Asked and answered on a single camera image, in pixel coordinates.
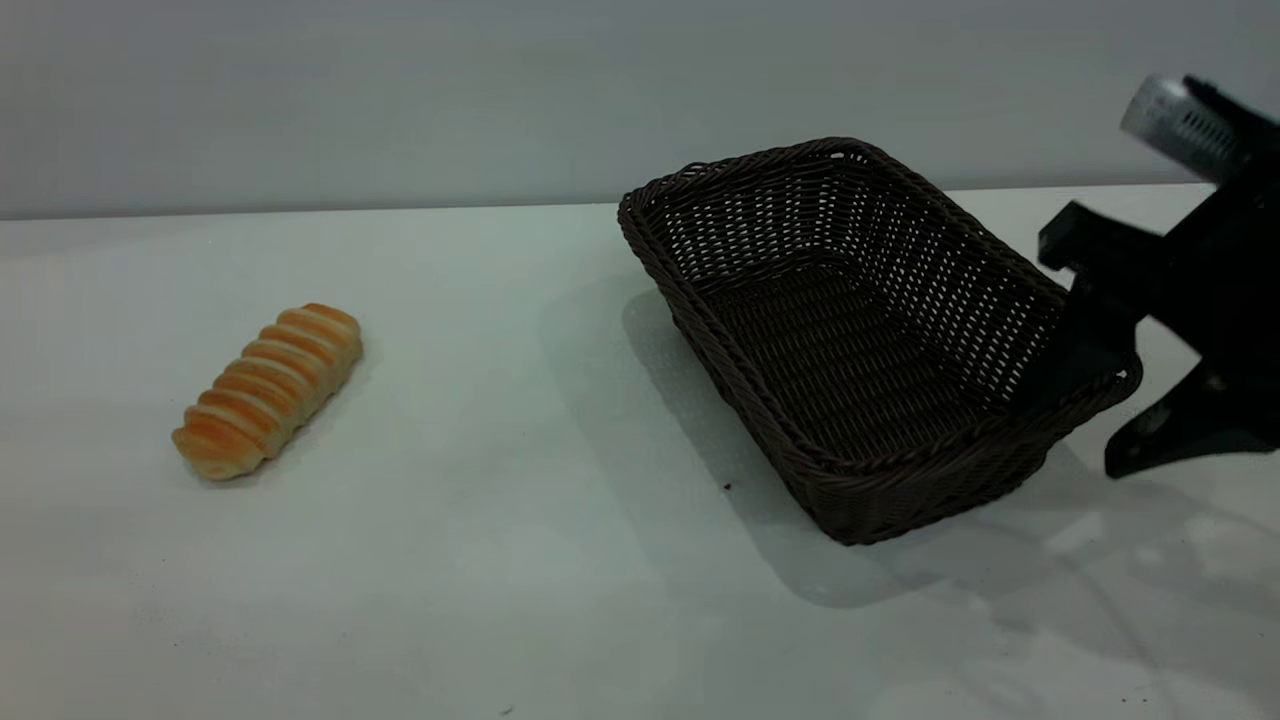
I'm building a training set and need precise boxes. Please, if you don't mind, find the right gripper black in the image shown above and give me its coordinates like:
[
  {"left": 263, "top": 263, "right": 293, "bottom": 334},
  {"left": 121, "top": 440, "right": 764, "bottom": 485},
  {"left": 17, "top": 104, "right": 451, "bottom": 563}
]
[{"left": 1022, "top": 75, "right": 1280, "bottom": 480}]

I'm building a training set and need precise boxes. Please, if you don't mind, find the dark brown wicker basket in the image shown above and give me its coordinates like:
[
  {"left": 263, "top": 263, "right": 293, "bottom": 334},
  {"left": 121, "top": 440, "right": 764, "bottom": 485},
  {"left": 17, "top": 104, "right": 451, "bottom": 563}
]
[{"left": 617, "top": 138, "right": 1144, "bottom": 547}]

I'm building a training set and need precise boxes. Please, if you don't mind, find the striped orange bread roll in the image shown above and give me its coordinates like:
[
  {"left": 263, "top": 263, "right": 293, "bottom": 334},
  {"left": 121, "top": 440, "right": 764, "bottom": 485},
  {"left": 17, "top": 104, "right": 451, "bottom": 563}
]
[{"left": 171, "top": 303, "right": 364, "bottom": 482}]

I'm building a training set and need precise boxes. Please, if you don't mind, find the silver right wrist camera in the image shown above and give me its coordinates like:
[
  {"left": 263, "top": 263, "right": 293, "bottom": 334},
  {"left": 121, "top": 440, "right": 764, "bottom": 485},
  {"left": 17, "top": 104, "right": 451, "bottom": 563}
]
[{"left": 1119, "top": 75, "right": 1248, "bottom": 187}]

